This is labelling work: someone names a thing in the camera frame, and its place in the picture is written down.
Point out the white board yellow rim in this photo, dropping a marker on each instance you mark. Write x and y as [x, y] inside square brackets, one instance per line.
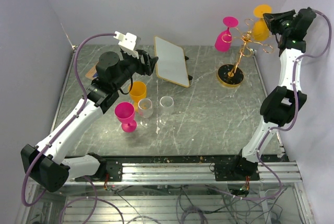
[171, 64]

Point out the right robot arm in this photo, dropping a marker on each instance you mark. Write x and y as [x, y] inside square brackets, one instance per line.
[282, 105]

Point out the clear wine glass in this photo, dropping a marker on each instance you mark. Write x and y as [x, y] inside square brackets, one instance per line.
[166, 105]
[145, 110]

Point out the gold wine glass rack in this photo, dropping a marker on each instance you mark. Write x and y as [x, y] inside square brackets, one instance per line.
[231, 75]

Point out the aluminium mounting rail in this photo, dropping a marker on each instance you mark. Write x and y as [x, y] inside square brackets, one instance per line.
[199, 173]

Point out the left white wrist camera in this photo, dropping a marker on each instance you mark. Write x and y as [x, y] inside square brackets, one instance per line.
[128, 43]

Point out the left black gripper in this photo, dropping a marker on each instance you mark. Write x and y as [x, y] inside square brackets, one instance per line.
[147, 68]

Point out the orange picture card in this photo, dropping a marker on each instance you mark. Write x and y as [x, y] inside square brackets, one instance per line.
[91, 74]

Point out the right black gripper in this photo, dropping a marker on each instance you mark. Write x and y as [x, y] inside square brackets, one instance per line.
[273, 20]

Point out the pink wine glass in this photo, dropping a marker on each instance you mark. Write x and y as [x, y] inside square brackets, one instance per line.
[125, 113]
[224, 39]

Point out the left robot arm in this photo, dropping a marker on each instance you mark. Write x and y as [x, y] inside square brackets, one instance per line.
[46, 162]

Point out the orange wine glass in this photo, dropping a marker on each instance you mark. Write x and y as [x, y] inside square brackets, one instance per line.
[137, 91]
[260, 29]

